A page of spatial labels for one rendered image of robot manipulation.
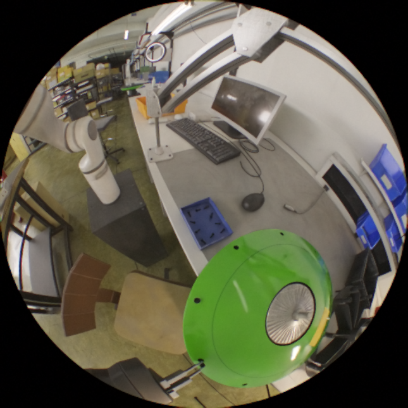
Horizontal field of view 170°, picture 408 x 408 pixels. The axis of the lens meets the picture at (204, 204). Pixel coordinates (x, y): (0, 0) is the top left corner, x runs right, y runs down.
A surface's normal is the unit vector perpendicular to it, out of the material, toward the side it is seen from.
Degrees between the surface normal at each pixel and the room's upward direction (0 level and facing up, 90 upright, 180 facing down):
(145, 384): 35
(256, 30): 90
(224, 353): 21
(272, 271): 11
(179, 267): 0
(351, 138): 90
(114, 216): 0
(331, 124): 90
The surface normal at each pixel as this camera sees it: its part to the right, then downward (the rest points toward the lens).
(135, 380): 0.62, -0.60
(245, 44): -0.64, 0.59
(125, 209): 0.13, -0.55
